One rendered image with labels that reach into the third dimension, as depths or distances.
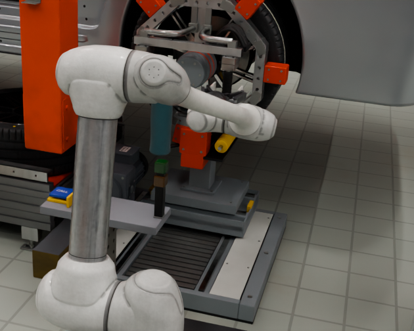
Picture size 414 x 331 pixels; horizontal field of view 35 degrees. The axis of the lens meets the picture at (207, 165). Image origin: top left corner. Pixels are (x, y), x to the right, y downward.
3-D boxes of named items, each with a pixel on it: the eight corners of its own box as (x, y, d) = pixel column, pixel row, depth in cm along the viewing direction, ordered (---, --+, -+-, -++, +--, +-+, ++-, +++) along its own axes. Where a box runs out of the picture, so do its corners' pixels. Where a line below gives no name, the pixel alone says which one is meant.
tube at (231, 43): (246, 39, 261) (248, 12, 257) (235, 48, 243) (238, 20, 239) (203, 33, 264) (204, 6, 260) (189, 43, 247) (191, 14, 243)
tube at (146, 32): (198, 33, 265) (199, 6, 261) (183, 42, 248) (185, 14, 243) (156, 28, 269) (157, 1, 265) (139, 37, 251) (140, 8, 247)
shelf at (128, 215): (171, 214, 239) (171, 207, 238) (155, 236, 224) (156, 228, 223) (62, 194, 248) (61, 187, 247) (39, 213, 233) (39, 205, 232)
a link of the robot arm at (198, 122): (192, 119, 227) (229, 127, 225) (179, 134, 214) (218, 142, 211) (196, 90, 223) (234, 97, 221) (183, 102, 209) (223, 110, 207)
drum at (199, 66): (217, 80, 276) (220, 46, 271) (204, 93, 257) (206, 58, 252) (185, 75, 279) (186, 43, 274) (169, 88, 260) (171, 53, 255)
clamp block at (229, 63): (239, 66, 251) (240, 52, 249) (234, 71, 243) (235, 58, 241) (226, 64, 253) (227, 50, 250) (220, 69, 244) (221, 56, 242)
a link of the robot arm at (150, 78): (195, 64, 172) (145, 58, 174) (180, 46, 154) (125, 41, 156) (187, 113, 171) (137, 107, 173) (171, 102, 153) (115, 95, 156)
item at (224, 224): (257, 206, 328) (259, 188, 324) (242, 240, 295) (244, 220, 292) (161, 189, 338) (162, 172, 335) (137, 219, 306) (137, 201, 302)
